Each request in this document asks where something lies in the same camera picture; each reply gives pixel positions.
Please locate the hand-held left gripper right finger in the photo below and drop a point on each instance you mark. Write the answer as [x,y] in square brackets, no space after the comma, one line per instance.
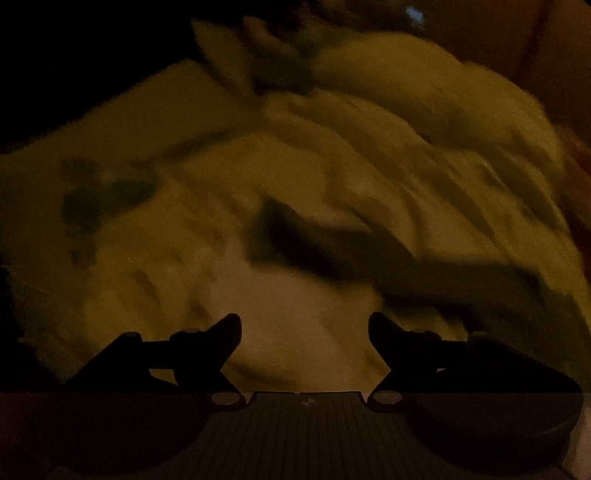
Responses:
[384,336]

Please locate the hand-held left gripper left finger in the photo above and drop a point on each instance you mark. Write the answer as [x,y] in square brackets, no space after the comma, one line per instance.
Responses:
[227,336]

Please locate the dark small garment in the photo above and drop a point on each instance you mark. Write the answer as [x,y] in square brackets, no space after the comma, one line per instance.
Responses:
[351,251]

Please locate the light crumpled blanket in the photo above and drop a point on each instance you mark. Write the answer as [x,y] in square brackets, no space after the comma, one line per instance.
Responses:
[286,175]

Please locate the light pillow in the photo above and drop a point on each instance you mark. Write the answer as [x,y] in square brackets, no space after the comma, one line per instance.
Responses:
[138,115]

